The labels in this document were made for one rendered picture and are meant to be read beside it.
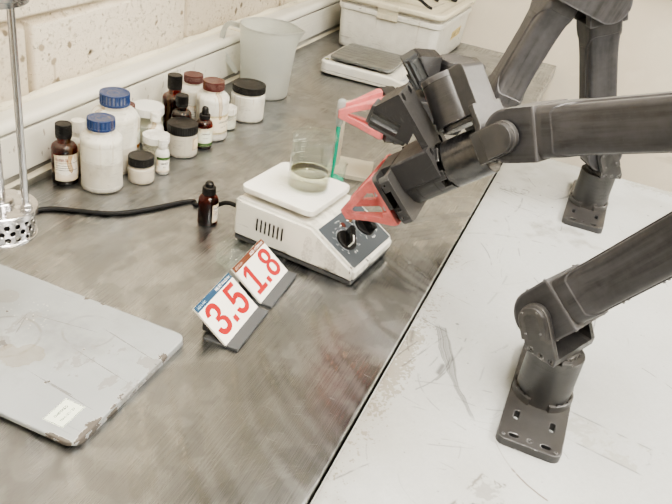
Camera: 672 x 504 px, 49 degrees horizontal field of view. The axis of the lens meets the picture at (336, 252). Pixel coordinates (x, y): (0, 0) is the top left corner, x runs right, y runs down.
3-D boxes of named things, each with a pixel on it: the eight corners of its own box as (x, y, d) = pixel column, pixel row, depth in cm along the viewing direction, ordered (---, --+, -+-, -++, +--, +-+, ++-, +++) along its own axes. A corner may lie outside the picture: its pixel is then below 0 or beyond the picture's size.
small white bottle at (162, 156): (152, 170, 124) (153, 136, 121) (166, 169, 125) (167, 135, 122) (157, 176, 122) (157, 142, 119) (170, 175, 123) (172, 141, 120)
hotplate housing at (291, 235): (390, 252, 112) (399, 205, 108) (350, 289, 101) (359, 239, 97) (267, 203, 120) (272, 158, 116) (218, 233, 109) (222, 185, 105)
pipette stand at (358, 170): (373, 165, 139) (385, 100, 132) (368, 183, 132) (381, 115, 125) (331, 157, 139) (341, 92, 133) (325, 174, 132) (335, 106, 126)
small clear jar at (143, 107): (131, 132, 136) (131, 98, 132) (163, 134, 137) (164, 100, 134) (130, 145, 131) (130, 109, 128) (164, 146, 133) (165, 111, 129)
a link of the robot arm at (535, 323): (521, 300, 80) (565, 327, 76) (565, 277, 85) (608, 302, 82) (506, 346, 83) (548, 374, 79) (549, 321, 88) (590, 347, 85)
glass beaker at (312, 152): (306, 203, 103) (313, 147, 99) (276, 184, 107) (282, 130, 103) (341, 192, 108) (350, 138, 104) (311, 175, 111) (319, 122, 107)
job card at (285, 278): (297, 276, 102) (300, 250, 100) (271, 309, 95) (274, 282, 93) (257, 263, 104) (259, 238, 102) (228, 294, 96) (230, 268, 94)
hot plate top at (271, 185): (352, 190, 110) (353, 185, 110) (311, 218, 101) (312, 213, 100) (284, 165, 114) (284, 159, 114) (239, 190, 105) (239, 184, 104)
